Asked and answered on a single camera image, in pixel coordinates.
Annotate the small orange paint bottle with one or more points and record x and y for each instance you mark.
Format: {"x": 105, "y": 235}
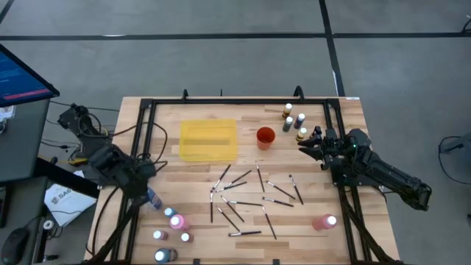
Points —
{"x": 287, "y": 110}

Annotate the white tape roll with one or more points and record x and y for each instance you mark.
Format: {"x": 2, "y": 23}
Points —
{"x": 49, "y": 221}

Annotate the yellow translucent plastic bin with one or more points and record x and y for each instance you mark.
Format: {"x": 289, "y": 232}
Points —
{"x": 208, "y": 140}

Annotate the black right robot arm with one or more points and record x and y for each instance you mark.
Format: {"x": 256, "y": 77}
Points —
{"x": 390, "y": 176}

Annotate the black computer mouse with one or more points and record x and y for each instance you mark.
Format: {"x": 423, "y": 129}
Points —
{"x": 14, "y": 244}

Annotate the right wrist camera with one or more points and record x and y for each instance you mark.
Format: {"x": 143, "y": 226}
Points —
{"x": 317, "y": 131}

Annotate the dark gray desk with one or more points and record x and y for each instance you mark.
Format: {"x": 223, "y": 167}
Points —
{"x": 22, "y": 140}

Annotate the small blue paint bottle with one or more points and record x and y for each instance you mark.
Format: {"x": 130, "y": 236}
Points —
{"x": 299, "y": 120}

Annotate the large dark teal paint bottle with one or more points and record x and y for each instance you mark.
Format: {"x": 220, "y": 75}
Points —
{"x": 165, "y": 255}

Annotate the small green paint bottle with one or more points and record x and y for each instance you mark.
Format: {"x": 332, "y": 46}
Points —
{"x": 287, "y": 124}

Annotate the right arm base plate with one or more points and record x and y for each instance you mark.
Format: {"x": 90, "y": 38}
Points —
{"x": 344, "y": 180}

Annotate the small yellow paint bottle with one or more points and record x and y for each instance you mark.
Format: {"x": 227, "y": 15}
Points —
{"x": 301, "y": 134}

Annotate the white paper note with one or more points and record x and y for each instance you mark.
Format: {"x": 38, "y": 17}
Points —
{"x": 6, "y": 113}

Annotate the small pink paint bottle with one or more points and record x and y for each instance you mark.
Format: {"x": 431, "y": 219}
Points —
{"x": 160, "y": 235}

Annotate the small teal paint bottle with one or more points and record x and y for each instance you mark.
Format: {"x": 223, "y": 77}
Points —
{"x": 170, "y": 212}

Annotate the white paper booklet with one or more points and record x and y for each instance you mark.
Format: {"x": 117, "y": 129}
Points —
{"x": 68, "y": 204}

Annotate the red-orange plastic cup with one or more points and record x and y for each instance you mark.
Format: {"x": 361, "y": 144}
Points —
{"x": 265, "y": 138}

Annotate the computer monitor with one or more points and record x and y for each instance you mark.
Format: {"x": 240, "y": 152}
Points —
{"x": 18, "y": 79}

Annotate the white table sticker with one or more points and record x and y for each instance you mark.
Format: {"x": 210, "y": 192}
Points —
{"x": 352, "y": 98}

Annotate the large pink paint bottle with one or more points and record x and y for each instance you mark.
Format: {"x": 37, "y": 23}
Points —
{"x": 179, "y": 222}

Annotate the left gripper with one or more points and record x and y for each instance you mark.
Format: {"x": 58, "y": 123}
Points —
{"x": 141, "y": 178}

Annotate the black keyboard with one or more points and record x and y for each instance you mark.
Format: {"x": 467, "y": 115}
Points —
{"x": 2, "y": 206}

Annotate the small red paint bottle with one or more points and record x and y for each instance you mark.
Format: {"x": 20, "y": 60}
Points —
{"x": 187, "y": 237}

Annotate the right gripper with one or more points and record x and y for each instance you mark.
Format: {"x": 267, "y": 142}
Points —
{"x": 338, "y": 151}

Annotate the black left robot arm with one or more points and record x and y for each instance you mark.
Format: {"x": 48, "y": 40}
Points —
{"x": 103, "y": 158}

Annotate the black edge bracket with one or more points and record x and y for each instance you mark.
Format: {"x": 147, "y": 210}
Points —
{"x": 276, "y": 262}
{"x": 197, "y": 262}

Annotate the large red paint bottle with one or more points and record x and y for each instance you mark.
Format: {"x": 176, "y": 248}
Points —
{"x": 324, "y": 222}

